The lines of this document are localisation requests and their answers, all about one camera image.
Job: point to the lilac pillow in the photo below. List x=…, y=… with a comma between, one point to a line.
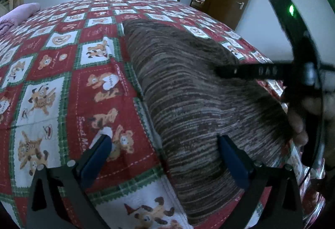
x=18, y=13

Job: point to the brown knit sweater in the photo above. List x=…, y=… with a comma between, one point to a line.
x=188, y=98

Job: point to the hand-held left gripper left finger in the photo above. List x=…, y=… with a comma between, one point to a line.
x=95, y=158

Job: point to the red printed bedspread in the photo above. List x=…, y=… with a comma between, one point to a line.
x=78, y=87

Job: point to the person's right hand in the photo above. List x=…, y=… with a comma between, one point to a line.
x=298, y=125

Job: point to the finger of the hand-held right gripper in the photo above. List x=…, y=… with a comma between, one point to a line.
x=248, y=71

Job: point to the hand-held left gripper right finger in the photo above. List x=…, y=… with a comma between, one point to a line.
x=231, y=161

